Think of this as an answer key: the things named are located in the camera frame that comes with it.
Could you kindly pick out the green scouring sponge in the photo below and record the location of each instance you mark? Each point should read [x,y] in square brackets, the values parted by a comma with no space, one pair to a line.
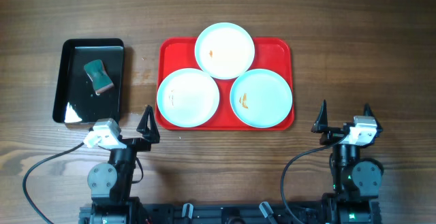
[100,79]

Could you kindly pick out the light blue plate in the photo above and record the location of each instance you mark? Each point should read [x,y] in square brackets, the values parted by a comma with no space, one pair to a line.
[188,97]
[261,98]
[224,50]

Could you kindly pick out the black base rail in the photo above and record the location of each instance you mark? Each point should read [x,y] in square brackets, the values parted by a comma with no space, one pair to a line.
[307,212]

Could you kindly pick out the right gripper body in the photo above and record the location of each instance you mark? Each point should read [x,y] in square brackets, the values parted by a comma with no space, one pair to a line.
[337,130]

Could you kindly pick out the red plastic tray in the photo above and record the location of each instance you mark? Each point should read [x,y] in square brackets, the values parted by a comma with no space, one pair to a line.
[270,53]

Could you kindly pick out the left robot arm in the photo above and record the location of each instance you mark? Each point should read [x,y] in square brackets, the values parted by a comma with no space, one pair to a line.
[110,183]

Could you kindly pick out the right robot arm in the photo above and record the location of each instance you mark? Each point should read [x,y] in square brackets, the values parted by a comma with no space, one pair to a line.
[356,180]

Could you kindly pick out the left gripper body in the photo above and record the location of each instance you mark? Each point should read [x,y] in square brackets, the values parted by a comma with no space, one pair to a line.
[131,143]

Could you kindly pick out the black rectangular tray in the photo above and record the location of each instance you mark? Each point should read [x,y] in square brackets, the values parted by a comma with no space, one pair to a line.
[75,99]

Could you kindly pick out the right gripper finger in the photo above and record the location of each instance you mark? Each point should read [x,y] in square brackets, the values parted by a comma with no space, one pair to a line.
[368,112]
[321,123]

